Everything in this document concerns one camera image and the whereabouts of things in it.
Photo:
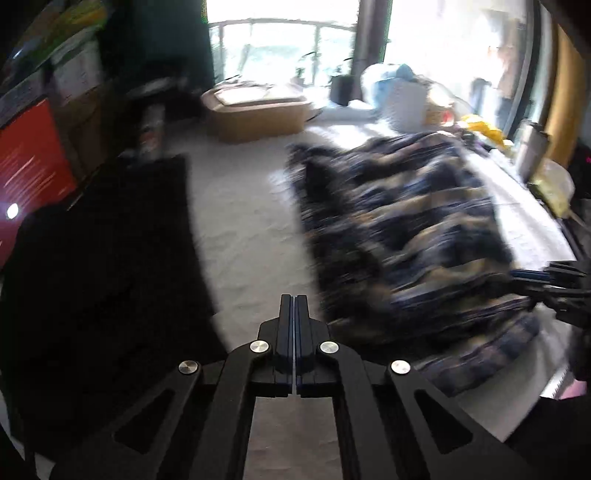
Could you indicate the yellow curtain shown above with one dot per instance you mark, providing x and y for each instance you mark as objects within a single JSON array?
[{"x": 565, "y": 92}]

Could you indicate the balcony railing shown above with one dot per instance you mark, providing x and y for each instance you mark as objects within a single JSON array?
[{"x": 277, "y": 23}]

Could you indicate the steel tumbler with black lid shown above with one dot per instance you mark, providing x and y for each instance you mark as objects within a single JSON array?
[{"x": 528, "y": 147}]

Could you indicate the blue tan plaid shirt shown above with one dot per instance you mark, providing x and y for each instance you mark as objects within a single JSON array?
[{"x": 406, "y": 221}]

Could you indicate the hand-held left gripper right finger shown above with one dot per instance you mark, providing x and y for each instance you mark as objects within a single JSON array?
[{"x": 301, "y": 332}]

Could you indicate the green and yellow snack bag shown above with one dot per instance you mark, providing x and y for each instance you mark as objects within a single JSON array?
[{"x": 74, "y": 23}]

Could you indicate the dark window post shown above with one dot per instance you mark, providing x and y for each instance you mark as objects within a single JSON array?
[{"x": 371, "y": 46}]

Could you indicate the yellow snack packet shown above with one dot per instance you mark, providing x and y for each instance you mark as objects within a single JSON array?
[{"x": 485, "y": 131}]

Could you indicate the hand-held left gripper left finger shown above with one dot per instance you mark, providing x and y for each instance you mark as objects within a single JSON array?
[{"x": 287, "y": 332}]

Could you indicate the small printed box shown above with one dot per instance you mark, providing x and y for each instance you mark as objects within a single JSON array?
[{"x": 76, "y": 71}]

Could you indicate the yellow tissue pack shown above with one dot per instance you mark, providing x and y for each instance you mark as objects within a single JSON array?
[{"x": 551, "y": 189}]

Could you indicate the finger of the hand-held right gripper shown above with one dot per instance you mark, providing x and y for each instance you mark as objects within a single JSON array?
[{"x": 531, "y": 276}]

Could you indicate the white textured tablecloth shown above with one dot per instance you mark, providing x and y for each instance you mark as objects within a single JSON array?
[{"x": 254, "y": 207}]

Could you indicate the beige lidded box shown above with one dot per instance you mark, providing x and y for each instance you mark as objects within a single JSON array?
[{"x": 258, "y": 115}]

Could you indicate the tablet with red screen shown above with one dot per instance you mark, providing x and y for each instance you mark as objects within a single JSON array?
[{"x": 32, "y": 161}]

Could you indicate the teal curtain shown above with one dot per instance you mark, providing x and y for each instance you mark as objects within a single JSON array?
[{"x": 161, "y": 41}]

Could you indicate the black cloth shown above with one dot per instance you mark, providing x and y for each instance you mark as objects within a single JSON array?
[{"x": 115, "y": 277}]

